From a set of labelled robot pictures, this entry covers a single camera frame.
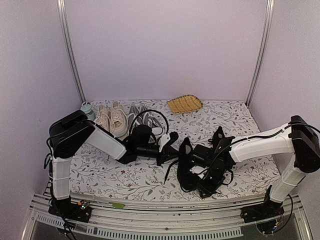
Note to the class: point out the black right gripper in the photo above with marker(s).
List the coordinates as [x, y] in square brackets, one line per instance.
[209, 190]

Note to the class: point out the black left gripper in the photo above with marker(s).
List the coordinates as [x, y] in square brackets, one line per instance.
[169, 153]

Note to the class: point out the black canvas sneaker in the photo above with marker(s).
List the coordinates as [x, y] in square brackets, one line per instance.
[188, 180]
[219, 140]

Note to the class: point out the black front canvas sneaker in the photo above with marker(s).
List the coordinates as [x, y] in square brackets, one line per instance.
[188, 180]

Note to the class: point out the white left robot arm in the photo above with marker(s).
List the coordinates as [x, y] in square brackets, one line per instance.
[69, 134]

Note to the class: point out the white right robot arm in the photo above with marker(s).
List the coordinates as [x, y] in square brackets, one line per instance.
[296, 137]

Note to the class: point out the grey sneaker right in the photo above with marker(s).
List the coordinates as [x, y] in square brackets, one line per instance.
[151, 121]

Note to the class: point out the grey sneaker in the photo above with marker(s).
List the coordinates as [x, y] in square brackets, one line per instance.
[151, 121]
[135, 116]

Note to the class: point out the woven bamboo tray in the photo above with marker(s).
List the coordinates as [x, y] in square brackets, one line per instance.
[185, 104]

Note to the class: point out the grey sneaker left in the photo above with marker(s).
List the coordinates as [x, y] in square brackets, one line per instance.
[135, 116]

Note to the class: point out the beige sneaker right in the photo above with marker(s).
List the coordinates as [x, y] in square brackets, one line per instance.
[119, 120]

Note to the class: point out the beige sneaker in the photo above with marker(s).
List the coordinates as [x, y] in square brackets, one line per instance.
[103, 117]
[119, 120]

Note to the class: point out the beige sneaker left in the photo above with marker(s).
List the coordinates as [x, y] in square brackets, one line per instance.
[103, 117]

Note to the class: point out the green tape piece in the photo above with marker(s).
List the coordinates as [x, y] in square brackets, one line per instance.
[117, 205]

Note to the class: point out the floral tablecloth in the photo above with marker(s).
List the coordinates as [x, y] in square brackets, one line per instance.
[94, 173]

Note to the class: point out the pale green small jar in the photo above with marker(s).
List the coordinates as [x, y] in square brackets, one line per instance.
[87, 108]

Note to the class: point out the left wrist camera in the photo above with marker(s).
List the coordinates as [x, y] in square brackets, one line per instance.
[167, 139]

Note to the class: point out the aluminium front rail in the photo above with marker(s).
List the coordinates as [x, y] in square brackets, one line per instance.
[186, 220]

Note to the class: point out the aluminium frame post right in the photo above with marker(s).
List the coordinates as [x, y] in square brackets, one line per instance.
[261, 52]

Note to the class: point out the aluminium frame post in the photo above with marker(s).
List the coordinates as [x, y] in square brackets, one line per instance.
[261, 52]
[61, 6]

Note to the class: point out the aluminium frame post left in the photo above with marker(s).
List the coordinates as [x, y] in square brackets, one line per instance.
[61, 6]

